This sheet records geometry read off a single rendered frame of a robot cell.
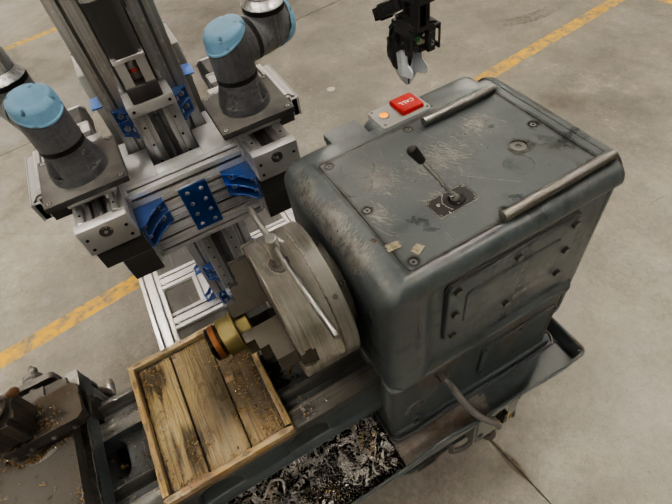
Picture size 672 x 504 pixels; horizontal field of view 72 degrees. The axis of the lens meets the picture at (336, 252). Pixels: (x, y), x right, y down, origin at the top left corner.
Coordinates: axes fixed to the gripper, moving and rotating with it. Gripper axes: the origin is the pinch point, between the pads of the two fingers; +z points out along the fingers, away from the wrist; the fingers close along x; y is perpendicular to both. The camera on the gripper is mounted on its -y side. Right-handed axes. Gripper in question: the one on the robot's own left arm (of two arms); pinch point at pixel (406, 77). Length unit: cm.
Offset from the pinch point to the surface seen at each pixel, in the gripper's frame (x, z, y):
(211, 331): -63, 21, 22
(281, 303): -49, 12, 31
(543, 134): 16.3, 7.5, 27.0
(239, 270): -53, 15, 17
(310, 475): -60, 75, 41
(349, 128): -15.2, 7.4, -1.1
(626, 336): 80, 133, 45
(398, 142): -9.2, 7.4, 10.3
